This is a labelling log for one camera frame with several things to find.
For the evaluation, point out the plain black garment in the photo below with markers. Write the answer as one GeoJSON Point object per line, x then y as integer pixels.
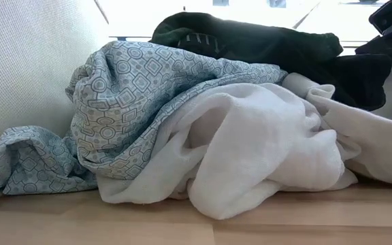
{"type": "Point", "coordinates": [362, 81]}

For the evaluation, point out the black garment with white print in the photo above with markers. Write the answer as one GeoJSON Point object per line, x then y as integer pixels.
{"type": "Point", "coordinates": [267, 41]}

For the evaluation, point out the light blue geometric print garment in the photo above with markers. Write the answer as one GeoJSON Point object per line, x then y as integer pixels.
{"type": "Point", "coordinates": [131, 102]}

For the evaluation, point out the left cardboard box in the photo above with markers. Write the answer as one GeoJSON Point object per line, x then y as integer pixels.
{"type": "Point", "coordinates": [19, 68]}

